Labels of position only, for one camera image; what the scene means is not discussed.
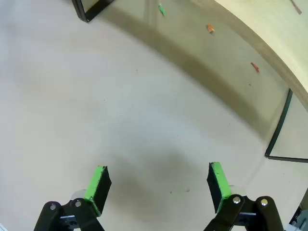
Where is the thin brown strip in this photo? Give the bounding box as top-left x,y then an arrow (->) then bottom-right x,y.
290,0 -> 302,15

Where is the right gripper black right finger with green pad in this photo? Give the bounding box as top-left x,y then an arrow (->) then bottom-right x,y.
203,161 -> 284,231

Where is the black metal shelf leg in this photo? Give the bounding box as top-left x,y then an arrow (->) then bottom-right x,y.
71,0 -> 116,24
264,88 -> 308,163

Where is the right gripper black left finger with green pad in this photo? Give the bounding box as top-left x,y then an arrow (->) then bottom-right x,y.
33,165 -> 113,231

